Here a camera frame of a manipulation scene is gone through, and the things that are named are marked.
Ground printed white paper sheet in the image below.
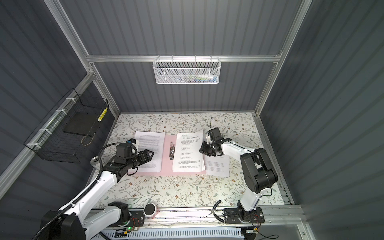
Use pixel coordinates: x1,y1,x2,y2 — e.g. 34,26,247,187
134,131,165,174

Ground white sheet with Chinese text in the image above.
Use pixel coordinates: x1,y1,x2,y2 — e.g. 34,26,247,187
172,130,205,173

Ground pink file folder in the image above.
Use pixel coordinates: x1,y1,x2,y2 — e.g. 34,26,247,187
136,135,206,177

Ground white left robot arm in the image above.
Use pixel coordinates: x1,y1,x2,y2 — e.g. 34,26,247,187
33,139,155,240

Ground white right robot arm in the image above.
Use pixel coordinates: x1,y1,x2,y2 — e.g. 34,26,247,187
199,128,278,224

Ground silver metal folder clip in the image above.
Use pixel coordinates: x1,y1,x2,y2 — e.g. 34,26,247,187
169,142,176,161

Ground white paper stack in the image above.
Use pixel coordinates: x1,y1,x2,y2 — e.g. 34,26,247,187
203,155,230,178

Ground white beverage can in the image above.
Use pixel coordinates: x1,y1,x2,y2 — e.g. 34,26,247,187
90,156,99,168

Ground white perforated vent strip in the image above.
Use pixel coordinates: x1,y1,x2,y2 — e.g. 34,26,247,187
103,227,245,240

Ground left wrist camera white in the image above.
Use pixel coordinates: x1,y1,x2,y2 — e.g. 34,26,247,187
126,139,137,146

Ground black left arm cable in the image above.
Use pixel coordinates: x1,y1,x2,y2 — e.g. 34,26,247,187
31,142,127,240

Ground black handled pliers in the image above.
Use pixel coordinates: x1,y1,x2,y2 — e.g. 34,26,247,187
209,200,225,223

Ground black wire mesh basket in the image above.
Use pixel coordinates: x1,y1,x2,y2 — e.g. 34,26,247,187
24,91,109,164

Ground white wire mesh basket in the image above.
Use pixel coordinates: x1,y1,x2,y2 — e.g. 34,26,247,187
153,60,222,85

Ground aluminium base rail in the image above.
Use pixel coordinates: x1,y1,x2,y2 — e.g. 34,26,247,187
62,205,304,229

